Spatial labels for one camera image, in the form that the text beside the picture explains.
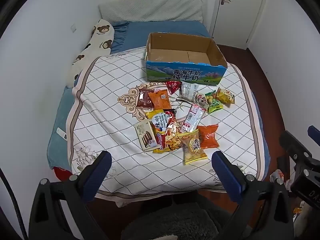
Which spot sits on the long white red packet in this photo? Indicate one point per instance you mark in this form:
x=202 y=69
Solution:
x=192 y=118

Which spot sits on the small red packet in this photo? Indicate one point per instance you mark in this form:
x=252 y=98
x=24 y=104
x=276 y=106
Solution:
x=173 y=86

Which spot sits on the clear white snack packet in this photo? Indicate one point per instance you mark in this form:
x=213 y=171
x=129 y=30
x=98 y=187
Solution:
x=187 y=90

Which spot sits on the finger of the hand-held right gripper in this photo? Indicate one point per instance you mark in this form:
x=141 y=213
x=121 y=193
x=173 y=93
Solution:
x=295 y=146
x=314 y=133

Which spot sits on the yellow panda snack packet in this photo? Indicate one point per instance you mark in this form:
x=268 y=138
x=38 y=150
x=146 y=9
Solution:
x=226 y=96

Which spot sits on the orange chip packet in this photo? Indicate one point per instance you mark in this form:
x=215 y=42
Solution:
x=208 y=136

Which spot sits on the dark grey fuzzy cloth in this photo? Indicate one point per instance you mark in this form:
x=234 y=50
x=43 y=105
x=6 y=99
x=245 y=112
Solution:
x=170 y=221

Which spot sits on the red cloth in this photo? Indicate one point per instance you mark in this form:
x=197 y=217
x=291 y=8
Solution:
x=62 y=173

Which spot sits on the white patterned folding table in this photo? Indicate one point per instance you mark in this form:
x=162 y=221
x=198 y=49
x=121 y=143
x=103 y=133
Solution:
x=112 y=130

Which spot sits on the printed cardboard box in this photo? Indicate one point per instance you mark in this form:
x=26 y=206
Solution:
x=175 y=75

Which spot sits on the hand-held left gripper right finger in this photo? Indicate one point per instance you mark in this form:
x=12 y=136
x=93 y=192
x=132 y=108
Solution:
x=226 y=176

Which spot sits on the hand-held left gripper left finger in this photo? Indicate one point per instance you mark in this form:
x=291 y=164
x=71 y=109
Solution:
x=98 y=173

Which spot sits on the small picture snack packet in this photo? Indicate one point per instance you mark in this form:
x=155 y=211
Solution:
x=202 y=100

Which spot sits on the bear print pillow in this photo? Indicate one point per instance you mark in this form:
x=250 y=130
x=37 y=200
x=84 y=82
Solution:
x=100 y=42

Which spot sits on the white door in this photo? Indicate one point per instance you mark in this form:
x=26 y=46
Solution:
x=237 y=17

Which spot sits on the green pea packet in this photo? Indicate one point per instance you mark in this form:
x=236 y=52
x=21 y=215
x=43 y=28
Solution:
x=214 y=104

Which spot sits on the yellow crisps packet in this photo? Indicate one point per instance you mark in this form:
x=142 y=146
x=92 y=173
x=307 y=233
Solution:
x=192 y=147

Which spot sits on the grey quilted headboard cushion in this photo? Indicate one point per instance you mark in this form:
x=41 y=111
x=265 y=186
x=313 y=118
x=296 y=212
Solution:
x=155 y=7

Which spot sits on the brown chocolate packet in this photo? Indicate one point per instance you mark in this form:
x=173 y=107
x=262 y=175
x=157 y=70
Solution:
x=143 y=100

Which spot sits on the yellow black noodle packet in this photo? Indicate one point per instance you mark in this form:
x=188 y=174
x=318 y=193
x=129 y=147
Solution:
x=165 y=120

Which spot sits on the orange packet with blue label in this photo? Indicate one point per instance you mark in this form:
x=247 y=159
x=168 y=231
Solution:
x=160 y=101

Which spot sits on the white remote control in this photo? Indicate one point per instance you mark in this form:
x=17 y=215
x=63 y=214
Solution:
x=61 y=133

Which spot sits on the crumpled plastic wrapper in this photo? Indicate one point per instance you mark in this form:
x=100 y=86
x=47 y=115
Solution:
x=278 y=177

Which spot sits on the red blue wafer packet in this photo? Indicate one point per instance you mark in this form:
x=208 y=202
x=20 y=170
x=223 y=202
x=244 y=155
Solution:
x=160 y=142

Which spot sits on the cream biscuit box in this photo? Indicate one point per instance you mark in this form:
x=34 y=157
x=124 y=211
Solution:
x=143 y=136

